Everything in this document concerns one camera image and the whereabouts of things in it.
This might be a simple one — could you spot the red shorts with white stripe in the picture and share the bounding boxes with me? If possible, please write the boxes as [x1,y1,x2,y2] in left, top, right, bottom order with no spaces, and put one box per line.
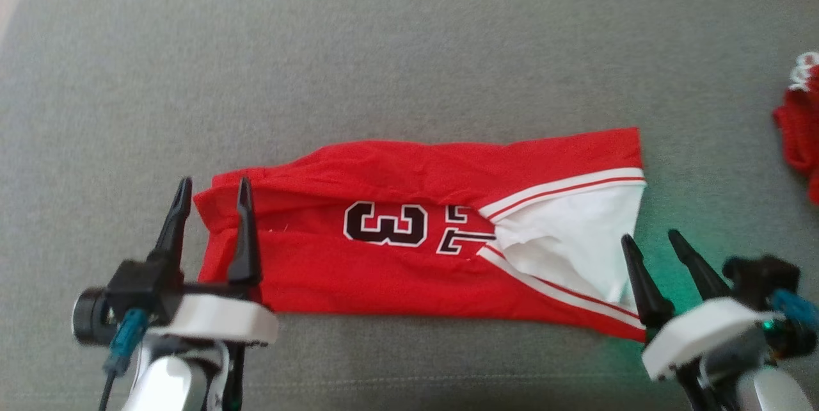
[772,51,819,204]

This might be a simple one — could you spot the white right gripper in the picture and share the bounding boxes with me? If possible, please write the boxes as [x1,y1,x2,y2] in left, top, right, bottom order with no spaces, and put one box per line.
[620,229,779,382]

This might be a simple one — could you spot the black cable with teal plug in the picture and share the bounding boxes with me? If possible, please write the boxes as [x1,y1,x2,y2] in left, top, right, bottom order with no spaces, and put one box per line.
[770,289,819,330]
[97,308,150,411]

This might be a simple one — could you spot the red white numbered jersey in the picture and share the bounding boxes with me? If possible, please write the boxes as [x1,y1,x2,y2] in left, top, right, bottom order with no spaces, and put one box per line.
[193,127,648,343]

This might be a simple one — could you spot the grey fabric sofa seat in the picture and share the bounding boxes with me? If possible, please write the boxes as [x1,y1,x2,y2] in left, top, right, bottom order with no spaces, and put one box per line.
[0,0,819,411]

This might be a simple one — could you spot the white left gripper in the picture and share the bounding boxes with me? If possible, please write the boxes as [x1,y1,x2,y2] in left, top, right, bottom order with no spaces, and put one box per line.
[148,177,280,346]

